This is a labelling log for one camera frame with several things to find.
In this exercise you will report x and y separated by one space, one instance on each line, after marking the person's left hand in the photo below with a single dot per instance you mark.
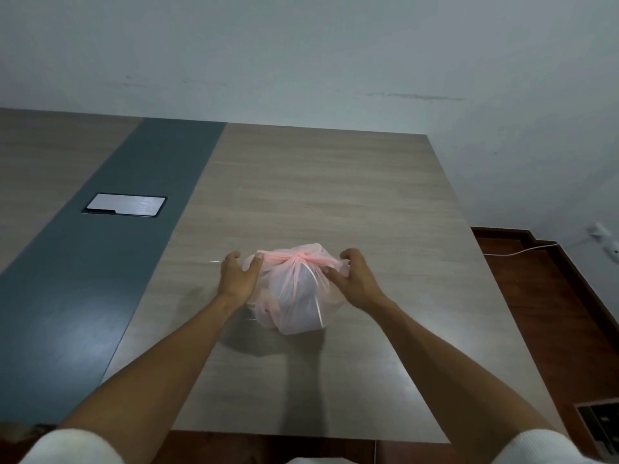
237 282

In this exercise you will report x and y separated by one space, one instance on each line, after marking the person's right forearm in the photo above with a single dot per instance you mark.
450 376

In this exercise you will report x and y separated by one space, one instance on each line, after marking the pink plastic bag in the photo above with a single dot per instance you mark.
295 314

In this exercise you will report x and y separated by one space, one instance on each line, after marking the white right sleeve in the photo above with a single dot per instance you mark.
541 451

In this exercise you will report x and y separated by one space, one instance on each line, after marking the wooden table with grey strip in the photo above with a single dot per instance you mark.
314 188

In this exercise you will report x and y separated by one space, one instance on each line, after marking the smartphone on table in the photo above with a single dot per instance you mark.
125 205

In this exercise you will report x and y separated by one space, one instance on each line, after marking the white left sleeve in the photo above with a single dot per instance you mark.
72 449

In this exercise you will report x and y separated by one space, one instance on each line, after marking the person's right hand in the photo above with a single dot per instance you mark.
360 285

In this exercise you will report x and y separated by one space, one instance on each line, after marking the white sleeve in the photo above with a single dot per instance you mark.
541 451
72 449

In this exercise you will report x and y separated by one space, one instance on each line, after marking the person's left forearm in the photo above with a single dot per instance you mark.
159 376

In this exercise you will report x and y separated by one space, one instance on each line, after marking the pile of grey paper cups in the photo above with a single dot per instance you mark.
304 289

